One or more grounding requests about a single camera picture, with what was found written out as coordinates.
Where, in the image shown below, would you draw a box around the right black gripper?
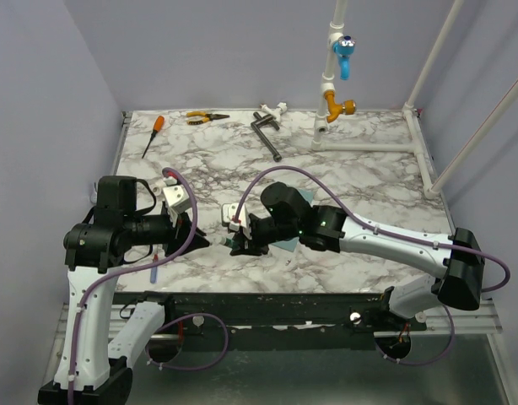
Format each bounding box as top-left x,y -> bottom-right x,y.
229,216 -> 300,257

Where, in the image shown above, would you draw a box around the teal paper envelope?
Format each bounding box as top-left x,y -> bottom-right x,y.
272,189 -> 314,252

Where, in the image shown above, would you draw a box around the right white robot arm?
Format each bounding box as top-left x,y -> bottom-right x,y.
221,182 -> 484,331

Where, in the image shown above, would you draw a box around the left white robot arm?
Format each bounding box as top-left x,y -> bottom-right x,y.
37,168 -> 209,404

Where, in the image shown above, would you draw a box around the white PVC coupling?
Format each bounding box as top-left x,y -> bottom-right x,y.
152,184 -> 165,196

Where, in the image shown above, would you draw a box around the white pipe fitting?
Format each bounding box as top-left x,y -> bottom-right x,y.
260,102 -> 288,122

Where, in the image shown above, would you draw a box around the orange tap valve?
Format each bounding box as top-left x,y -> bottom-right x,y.
323,90 -> 357,123

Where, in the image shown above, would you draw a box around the blue tap valve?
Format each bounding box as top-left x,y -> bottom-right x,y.
332,35 -> 356,80

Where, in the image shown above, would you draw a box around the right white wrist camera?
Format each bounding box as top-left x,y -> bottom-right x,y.
221,202 -> 251,240

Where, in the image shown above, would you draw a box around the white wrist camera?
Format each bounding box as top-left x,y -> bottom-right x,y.
160,176 -> 192,227
221,202 -> 251,240

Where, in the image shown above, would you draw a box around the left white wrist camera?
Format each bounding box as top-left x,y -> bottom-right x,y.
160,176 -> 192,227

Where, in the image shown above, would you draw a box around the yellow handled pliers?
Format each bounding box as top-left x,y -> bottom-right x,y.
186,111 -> 230,126

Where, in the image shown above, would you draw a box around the orange handled screwdriver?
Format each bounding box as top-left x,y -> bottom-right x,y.
142,116 -> 165,158

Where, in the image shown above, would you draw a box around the dark metal crank handle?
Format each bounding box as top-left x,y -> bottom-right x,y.
251,111 -> 282,162

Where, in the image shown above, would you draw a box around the white PVC pipe frame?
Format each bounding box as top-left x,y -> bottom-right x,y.
310,1 -> 518,200

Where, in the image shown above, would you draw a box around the aluminium rail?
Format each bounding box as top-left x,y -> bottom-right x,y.
55,300 -> 503,341

